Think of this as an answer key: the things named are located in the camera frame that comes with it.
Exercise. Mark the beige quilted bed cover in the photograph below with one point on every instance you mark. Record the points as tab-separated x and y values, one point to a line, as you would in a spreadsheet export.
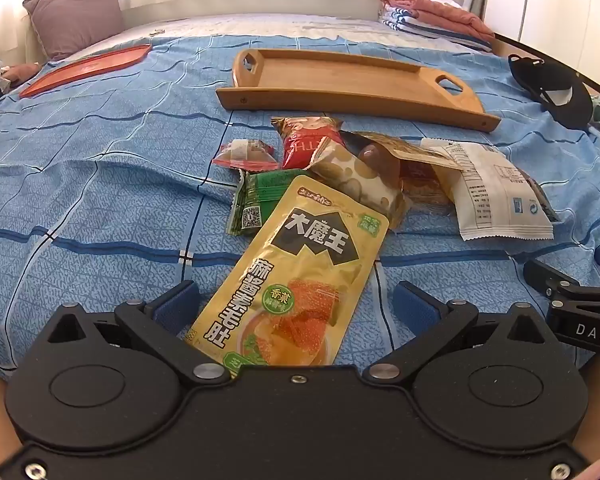
280	25

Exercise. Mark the orange plastic tray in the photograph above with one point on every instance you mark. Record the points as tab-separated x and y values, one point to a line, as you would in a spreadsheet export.
80	71

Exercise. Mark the white printed snack packet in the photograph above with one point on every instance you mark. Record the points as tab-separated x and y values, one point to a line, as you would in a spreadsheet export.
495	195

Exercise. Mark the beige gold snack packet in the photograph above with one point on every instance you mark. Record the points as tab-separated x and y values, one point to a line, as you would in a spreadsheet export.
420	152

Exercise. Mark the white gold-dotted snack packet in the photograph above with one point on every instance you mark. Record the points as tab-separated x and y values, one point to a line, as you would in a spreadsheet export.
360	180

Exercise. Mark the blue checked bedsheet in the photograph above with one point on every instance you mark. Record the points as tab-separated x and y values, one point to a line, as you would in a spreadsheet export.
105	185

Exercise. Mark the dark snack packet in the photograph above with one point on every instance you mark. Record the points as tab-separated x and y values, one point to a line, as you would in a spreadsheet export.
542	197

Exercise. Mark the black cap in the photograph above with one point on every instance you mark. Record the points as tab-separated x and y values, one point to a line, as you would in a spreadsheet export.
535	80

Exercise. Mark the folded blankets stack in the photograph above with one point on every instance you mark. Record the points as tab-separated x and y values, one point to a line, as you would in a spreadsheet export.
445	12

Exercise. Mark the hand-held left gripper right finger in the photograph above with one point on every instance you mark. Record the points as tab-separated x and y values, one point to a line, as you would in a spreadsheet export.
416	306

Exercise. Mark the red snack bag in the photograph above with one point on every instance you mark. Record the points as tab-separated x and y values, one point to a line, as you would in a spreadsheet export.
302	145

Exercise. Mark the wooden tray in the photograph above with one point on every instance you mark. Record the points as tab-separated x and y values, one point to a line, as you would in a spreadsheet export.
350	80

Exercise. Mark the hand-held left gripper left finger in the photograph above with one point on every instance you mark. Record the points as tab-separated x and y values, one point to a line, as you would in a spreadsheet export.
176	306

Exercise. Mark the green snack packet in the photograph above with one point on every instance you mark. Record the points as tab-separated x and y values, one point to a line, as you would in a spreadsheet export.
262	197

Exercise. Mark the purple pillow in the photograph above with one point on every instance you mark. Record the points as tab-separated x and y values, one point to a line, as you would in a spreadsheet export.
75	15

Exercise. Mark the pink brown cloth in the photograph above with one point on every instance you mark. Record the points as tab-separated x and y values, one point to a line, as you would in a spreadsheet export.
22	72

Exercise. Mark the yellow snack pouch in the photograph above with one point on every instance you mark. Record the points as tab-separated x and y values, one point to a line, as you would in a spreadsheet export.
300	270

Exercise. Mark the small pink red packet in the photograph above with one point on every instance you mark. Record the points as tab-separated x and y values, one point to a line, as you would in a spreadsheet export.
242	155

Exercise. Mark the folded blue striped towel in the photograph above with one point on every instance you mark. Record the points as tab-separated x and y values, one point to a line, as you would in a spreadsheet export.
410	22

